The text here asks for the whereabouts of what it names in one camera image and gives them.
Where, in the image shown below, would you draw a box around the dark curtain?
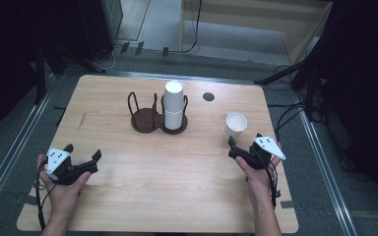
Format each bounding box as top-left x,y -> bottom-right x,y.
308,0 -> 378,227
0,0 -> 83,147

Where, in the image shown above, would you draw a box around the light wooden furniture frame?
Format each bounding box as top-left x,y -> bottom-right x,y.
178,0 -> 335,65

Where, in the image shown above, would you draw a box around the black floor tape strip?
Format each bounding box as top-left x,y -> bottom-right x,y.
52,104 -> 68,128

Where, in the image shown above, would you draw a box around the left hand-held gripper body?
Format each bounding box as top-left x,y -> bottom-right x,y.
44,147 -> 98,186

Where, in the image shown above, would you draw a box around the person's right hand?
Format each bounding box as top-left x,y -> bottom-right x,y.
234,155 -> 284,202

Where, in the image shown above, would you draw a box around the person's left hand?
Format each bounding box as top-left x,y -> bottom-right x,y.
36,153 -> 93,216

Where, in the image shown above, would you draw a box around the black cabinet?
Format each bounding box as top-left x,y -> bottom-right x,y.
78,0 -> 124,61

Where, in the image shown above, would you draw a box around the tall black stand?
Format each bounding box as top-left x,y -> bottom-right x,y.
253,0 -> 334,123

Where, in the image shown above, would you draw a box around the dark brown cup holder rack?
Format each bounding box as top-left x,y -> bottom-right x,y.
127,91 -> 189,136

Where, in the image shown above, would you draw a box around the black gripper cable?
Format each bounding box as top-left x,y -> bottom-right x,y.
33,160 -> 58,232
257,153 -> 283,210

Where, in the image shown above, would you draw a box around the white floor cable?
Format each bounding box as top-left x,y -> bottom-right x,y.
101,44 -> 123,72

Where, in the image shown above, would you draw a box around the metal floor rail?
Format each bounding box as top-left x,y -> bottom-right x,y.
289,89 -> 359,236
0,74 -> 59,227
54,70 -> 268,87

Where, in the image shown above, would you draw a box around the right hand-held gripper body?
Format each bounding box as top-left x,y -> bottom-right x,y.
227,135 -> 287,171

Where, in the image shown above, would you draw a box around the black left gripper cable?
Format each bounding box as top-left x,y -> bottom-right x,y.
33,160 -> 58,232

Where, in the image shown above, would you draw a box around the black hanging cable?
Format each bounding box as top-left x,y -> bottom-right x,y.
176,0 -> 204,55

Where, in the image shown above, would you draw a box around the black floor cables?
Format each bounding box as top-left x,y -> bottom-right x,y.
266,63 -> 314,150

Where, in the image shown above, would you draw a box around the white paper cup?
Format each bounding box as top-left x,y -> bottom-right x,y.
162,80 -> 185,113
224,111 -> 249,141
163,109 -> 185,131

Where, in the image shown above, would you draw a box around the black tripod stand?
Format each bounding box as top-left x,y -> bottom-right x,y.
33,38 -> 107,105

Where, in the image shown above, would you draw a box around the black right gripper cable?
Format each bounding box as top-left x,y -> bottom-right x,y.
257,153 -> 283,210

